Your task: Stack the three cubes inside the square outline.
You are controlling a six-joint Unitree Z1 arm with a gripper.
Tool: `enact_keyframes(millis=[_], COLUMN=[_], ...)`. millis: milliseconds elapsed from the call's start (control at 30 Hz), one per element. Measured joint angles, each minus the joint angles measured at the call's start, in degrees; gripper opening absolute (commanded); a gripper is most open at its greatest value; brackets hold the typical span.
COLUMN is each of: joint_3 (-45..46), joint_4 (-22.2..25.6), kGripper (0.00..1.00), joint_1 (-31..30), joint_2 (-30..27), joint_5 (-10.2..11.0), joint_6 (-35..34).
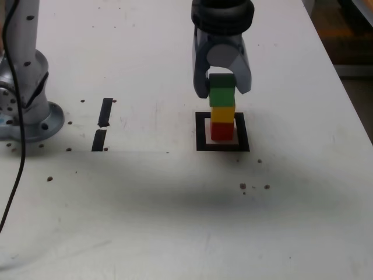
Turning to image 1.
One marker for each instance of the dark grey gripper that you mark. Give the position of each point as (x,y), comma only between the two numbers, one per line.
(223,40)

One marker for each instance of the green cube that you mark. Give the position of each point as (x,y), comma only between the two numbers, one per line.
(222,93)

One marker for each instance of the yellow cube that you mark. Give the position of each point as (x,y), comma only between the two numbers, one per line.
(222,114)

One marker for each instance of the red cube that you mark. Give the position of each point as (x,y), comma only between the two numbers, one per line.
(222,131)

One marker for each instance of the black tape square outline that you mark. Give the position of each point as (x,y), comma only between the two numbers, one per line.
(200,131)

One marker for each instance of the black tape strip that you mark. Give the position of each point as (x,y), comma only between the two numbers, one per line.
(105,112)

